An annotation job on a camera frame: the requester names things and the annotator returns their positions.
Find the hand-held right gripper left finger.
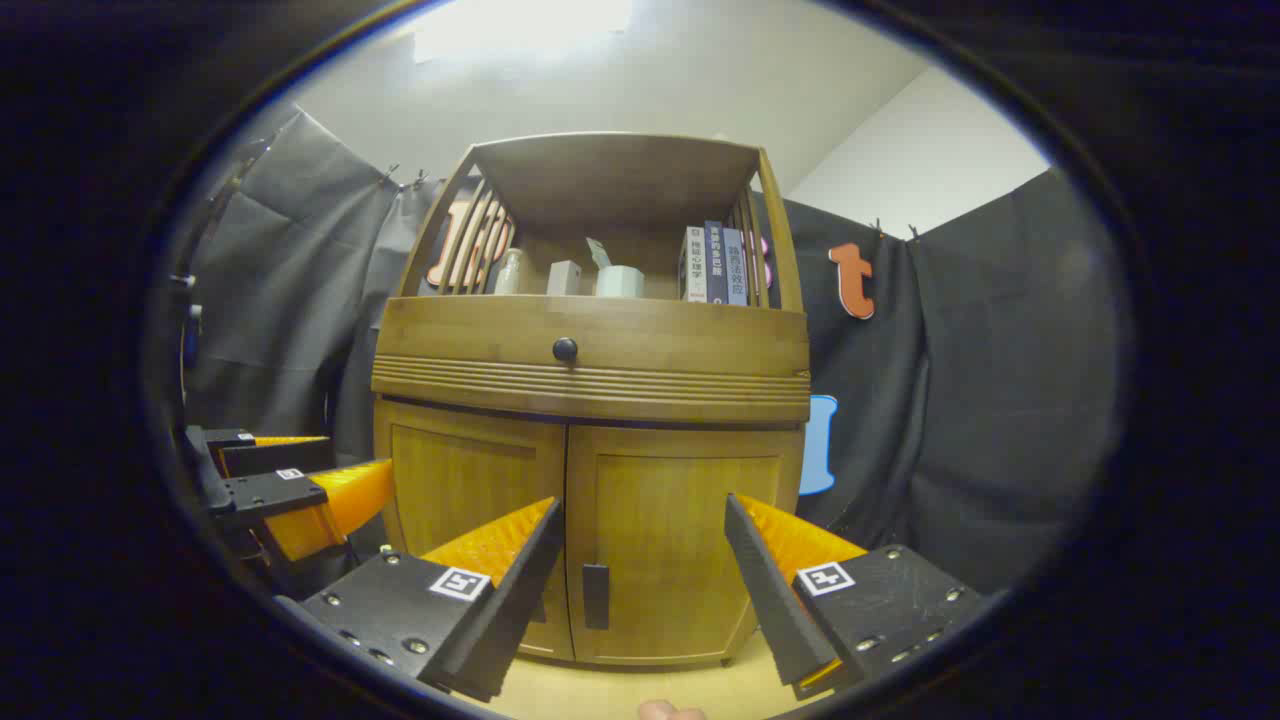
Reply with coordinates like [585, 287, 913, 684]
[275, 495, 566, 704]

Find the wooden cabinet drawer black knob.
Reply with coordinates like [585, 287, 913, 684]
[372, 295, 812, 423]

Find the wooden double-door shoe cabinet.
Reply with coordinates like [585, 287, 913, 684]
[370, 132, 813, 669]

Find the light blue book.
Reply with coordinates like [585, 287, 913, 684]
[722, 228, 749, 307]

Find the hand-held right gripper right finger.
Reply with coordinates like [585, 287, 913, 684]
[722, 492, 1006, 703]

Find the dark blue book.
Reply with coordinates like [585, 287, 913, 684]
[704, 221, 727, 305]

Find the black backdrop cloth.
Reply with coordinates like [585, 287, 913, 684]
[185, 105, 1126, 596]

